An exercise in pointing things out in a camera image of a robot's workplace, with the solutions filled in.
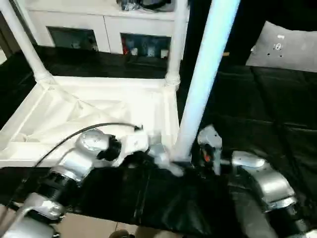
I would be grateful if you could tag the red bottle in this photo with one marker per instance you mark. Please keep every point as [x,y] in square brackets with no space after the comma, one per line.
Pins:
[126,48]

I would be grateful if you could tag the small brown cork piece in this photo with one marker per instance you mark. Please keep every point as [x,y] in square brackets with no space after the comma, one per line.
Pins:
[226,53]

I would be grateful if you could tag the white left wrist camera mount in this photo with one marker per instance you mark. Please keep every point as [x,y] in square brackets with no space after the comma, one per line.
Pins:
[136,143]

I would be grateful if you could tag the grey printed cushion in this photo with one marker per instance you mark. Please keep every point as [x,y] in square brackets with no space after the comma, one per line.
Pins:
[284,47]

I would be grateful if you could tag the white cabinet with glass doors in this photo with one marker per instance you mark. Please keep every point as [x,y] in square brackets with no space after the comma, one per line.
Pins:
[86,19]

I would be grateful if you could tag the small white jar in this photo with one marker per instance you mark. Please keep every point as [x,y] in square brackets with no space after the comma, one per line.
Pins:
[134,51]
[164,53]
[150,51]

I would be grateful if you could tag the dark brown shoe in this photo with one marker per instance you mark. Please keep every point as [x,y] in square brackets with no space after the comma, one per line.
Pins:
[121,234]

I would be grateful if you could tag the white plastic table leg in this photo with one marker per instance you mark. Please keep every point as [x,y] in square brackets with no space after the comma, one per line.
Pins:
[24,42]
[178,37]
[205,74]

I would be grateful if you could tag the metal parts clutter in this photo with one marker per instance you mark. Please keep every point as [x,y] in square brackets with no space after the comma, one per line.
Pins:
[128,3]

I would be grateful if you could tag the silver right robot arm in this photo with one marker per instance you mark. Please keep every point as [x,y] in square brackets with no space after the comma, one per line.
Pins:
[267,173]

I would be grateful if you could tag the black sofa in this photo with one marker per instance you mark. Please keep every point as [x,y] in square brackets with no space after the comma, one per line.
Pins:
[247,24]

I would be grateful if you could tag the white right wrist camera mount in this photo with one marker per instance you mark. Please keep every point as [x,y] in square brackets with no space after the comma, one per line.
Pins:
[210,138]

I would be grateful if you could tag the black work mat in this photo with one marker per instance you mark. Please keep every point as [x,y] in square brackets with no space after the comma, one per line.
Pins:
[247,99]

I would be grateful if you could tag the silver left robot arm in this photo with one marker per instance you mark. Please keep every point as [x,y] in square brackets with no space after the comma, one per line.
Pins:
[76,156]

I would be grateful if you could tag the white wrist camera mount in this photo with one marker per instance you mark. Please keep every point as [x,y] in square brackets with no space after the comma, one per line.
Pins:
[210,138]
[136,143]

